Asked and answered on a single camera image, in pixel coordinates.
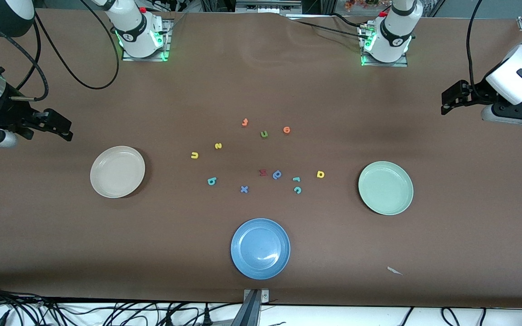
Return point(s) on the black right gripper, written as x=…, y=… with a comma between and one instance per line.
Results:
x=3, y=114

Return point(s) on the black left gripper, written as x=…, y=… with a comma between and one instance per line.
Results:
x=476, y=91

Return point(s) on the teal foam letter b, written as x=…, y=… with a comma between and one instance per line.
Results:
x=211, y=182

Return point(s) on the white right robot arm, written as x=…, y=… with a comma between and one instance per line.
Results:
x=138, y=31

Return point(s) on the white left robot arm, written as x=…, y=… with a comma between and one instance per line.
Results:
x=394, y=31

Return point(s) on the beige brown plate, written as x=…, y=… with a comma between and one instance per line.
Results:
x=117, y=172

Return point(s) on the brown table cover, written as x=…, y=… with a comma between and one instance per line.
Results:
x=61, y=235

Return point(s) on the light green plate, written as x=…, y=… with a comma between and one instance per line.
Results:
x=385, y=188

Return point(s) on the orange artificial flowers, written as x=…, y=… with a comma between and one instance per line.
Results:
x=360, y=4

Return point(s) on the white paper scrap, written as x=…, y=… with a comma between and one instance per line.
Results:
x=394, y=270

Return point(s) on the blue foam letter p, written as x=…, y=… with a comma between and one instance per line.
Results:
x=277, y=174

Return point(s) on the blue plate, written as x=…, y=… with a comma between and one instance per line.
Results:
x=260, y=249

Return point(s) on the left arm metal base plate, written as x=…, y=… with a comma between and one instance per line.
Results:
x=401, y=64

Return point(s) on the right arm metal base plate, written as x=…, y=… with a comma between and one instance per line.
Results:
x=127, y=57

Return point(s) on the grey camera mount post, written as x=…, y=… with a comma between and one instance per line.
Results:
x=249, y=312

